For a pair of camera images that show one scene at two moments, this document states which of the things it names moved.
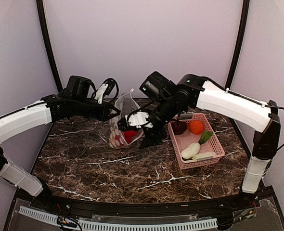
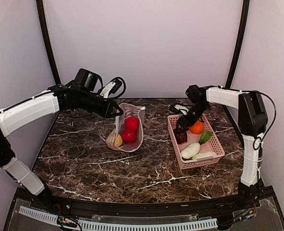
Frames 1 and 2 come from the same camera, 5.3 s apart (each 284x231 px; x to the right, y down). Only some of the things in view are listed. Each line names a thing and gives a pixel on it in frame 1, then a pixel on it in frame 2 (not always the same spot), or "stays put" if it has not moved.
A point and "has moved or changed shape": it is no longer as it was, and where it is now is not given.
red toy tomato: [128, 134] has moved or changed shape
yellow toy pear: [112, 139] → [119, 141]
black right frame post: [244, 17] stays put
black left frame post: [46, 39] stays put
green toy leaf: [206, 135] stays put
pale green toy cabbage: [203, 155] stays put
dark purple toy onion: [180, 129] has moved or changed shape
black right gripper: [150, 137] → [182, 121]
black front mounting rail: [39, 198] stays put
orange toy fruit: [196, 127] stays put
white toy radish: [190, 151] stays put
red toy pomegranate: [117, 138] → [129, 136]
